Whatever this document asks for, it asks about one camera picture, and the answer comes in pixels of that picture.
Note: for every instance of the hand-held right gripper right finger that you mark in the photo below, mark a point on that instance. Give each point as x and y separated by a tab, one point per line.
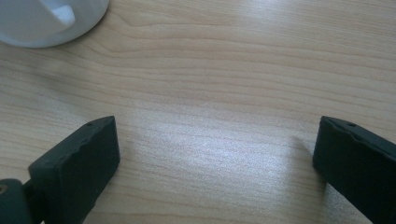
358	165

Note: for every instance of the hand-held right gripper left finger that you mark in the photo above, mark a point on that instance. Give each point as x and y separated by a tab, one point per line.
74	165

